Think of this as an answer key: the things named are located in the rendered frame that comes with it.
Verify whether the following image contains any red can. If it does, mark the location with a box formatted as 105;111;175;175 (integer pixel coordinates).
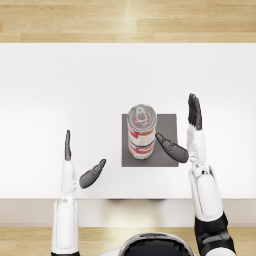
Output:
127;138;157;161
126;103;158;147

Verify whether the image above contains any dark grey square mat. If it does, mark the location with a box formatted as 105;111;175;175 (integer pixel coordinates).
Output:
121;113;180;168

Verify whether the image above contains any robot body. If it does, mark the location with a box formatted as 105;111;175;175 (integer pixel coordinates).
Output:
99;232;201;256

